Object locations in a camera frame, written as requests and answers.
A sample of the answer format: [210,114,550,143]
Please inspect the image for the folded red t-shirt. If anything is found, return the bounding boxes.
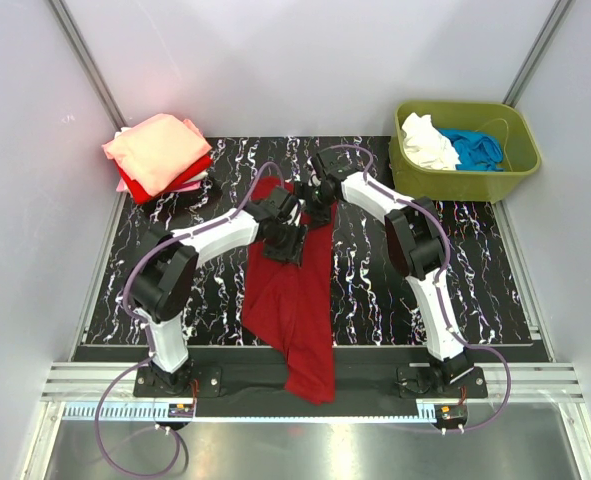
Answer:
[116,155,213,205]

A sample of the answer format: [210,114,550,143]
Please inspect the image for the crumpled blue t-shirt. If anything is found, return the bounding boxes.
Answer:
[439,129,504,172]

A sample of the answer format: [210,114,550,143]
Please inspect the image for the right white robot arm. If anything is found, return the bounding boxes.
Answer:
[295,151,474,397]

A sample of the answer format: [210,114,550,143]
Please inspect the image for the folded peach t-shirt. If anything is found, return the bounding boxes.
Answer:
[102,114,211,195]

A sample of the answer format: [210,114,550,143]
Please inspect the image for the folded pink t-shirt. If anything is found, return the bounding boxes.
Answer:
[116,119,207,193]

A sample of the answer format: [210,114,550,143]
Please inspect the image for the crumpled white t-shirt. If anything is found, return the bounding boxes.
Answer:
[401,112,460,171]

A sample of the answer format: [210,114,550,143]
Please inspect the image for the aluminium frame post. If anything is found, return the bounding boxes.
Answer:
[45,0,127,130]
[503,0,575,108]

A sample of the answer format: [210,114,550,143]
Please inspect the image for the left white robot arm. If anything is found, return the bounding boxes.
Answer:
[122,186,307,396]

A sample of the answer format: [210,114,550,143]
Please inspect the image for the dark red t-shirt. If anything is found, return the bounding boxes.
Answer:
[241,175,338,406]

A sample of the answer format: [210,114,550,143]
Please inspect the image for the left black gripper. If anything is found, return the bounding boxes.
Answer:
[262,220,307,269]

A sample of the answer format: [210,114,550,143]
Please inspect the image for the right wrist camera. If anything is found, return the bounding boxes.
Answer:
[311,151,357,180]

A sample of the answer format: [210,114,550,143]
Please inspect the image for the left aluminium frame post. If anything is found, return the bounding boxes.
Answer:
[45,0,127,130]

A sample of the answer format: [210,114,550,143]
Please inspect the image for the olive green plastic bin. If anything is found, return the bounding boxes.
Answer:
[389,100,541,203]

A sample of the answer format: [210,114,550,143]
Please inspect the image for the right aluminium frame post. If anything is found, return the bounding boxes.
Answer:
[503,0,575,108]

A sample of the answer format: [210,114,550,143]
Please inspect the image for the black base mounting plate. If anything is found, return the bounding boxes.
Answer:
[134,346,488,422]

